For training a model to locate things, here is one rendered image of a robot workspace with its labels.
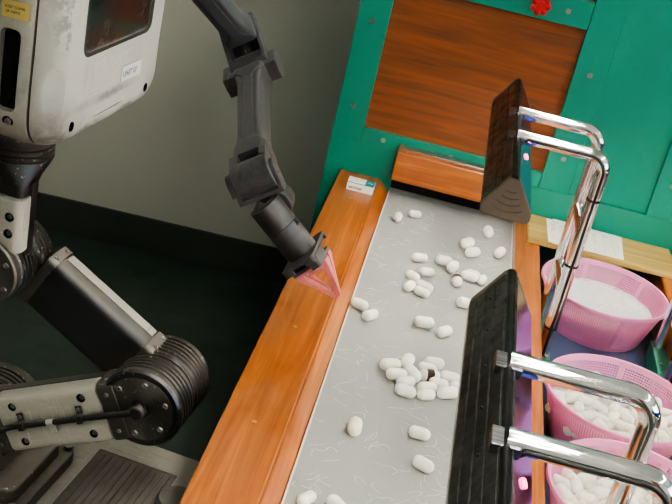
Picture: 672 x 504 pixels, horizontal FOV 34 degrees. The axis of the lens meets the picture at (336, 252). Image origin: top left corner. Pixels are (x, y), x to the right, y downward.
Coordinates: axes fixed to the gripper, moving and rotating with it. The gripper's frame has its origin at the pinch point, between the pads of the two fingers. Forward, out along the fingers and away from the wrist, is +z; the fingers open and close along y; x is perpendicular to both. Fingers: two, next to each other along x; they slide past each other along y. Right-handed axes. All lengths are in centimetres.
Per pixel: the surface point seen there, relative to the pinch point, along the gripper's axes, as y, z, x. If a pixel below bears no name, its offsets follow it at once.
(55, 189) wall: 153, -34, 124
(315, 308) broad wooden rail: 2.6, 1.4, 6.0
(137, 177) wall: 155, -21, 99
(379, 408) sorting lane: -19.7, 13.9, -2.3
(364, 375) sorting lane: -11.1, 11.3, 0.3
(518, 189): -3.3, 0.6, -36.8
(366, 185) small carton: 62, 2, 5
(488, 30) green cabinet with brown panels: 76, -9, -34
